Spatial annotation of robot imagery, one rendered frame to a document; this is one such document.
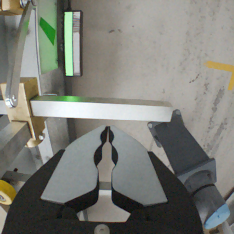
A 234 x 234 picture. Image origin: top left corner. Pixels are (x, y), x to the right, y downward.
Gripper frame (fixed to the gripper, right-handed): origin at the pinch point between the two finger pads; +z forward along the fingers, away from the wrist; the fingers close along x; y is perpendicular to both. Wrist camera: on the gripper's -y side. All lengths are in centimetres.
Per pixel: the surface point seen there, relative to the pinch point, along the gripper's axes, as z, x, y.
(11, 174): 12.8, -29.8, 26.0
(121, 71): 96, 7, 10
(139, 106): 10.6, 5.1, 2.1
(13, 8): 10.1, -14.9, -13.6
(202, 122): 96, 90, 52
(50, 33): 22.3, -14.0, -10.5
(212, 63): 96, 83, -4
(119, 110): 10.6, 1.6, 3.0
